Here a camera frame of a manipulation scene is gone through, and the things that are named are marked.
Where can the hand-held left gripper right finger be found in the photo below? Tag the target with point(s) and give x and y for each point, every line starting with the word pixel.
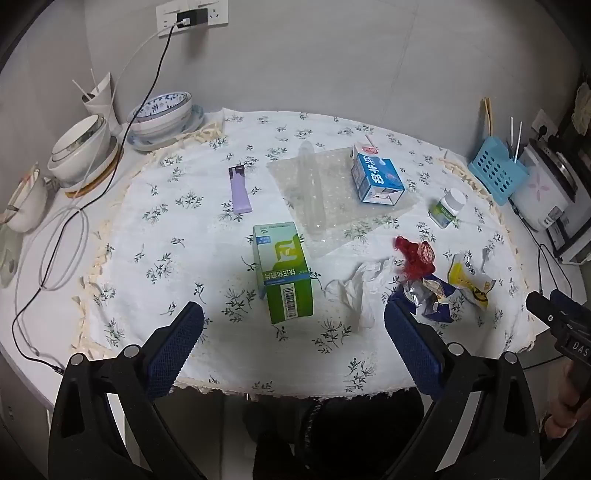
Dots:
pixel 413 346

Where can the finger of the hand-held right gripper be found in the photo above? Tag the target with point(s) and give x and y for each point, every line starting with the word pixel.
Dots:
pixel 547 311
pixel 575 305

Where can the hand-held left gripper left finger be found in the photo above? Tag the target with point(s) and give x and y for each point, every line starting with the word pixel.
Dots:
pixel 178 350

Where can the blue snack packet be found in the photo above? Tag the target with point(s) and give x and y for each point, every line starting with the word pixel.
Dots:
pixel 441 314

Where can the white tissue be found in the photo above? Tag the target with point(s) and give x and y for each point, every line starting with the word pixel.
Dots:
pixel 355 288

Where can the small silver wrapper scrap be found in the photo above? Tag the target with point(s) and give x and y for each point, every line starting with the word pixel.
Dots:
pixel 485 254

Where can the red mesh net bag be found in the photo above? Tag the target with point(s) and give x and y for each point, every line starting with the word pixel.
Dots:
pixel 415 261

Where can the yellow snack packet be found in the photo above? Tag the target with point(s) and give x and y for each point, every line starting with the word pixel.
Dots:
pixel 466 277

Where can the green medicine box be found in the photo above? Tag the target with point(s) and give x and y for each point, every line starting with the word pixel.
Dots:
pixel 281 277

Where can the white pill bottle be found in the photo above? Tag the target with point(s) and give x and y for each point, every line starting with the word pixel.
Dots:
pixel 447 207

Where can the clear bubble wrap sheet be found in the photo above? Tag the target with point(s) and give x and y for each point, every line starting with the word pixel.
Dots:
pixel 344 210

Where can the purple tube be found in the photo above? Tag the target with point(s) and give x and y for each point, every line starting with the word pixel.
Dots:
pixel 241 194

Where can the blue milk carton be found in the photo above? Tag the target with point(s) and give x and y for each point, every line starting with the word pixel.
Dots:
pixel 376 175

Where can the person's right hand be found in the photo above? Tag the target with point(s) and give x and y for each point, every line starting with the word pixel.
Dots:
pixel 556 422

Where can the white toaster oven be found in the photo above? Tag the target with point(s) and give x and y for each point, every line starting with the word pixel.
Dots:
pixel 572 240

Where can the white floral tablecloth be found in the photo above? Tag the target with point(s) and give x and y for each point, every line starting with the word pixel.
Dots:
pixel 184 258

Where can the white rice cooker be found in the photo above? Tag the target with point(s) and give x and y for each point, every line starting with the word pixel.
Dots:
pixel 540 189

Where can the blue plastic basket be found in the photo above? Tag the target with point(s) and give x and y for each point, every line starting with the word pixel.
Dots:
pixel 496 168

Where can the white plastic stick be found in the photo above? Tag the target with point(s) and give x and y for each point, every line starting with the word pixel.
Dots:
pixel 518 141
pixel 511 134

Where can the white bowl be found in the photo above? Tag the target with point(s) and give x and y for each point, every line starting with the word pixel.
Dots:
pixel 78 138
pixel 87 170

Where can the wooden chopstick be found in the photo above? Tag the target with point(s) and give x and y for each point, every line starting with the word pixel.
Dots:
pixel 485 117
pixel 490 117

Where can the white mug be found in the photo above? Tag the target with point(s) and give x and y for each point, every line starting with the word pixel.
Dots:
pixel 27 203

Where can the black storage rack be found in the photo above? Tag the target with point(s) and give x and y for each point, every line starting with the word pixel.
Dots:
pixel 582 92

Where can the blue patterned bowl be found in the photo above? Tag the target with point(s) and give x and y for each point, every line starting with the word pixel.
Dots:
pixel 161 117

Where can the white paper cup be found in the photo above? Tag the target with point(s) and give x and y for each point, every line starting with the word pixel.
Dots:
pixel 104 108

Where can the white chopstick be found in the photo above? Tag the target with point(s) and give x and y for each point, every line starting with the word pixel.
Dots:
pixel 82 90
pixel 94 81

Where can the black charger plug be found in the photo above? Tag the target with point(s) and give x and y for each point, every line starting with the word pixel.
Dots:
pixel 196 17

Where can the white wall socket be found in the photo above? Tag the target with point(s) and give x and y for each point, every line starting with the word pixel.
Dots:
pixel 542 122

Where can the white wall outlet strip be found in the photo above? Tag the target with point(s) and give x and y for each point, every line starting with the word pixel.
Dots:
pixel 217 16

